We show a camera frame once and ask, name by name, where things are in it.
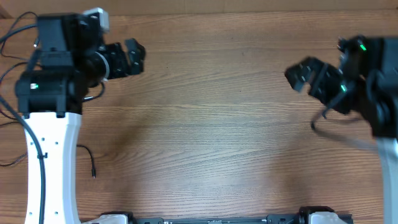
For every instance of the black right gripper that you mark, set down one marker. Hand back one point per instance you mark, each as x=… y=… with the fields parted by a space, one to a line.
x=324 y=79

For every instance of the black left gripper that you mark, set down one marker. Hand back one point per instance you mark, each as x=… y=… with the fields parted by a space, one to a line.
x=121 y=68

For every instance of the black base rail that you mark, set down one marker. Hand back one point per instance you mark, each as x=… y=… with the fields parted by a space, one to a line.
x=305 y=215

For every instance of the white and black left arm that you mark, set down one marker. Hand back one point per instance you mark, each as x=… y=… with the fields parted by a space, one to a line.
x=72 y=58

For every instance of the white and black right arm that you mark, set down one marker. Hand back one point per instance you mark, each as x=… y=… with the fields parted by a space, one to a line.
x=366 y=82

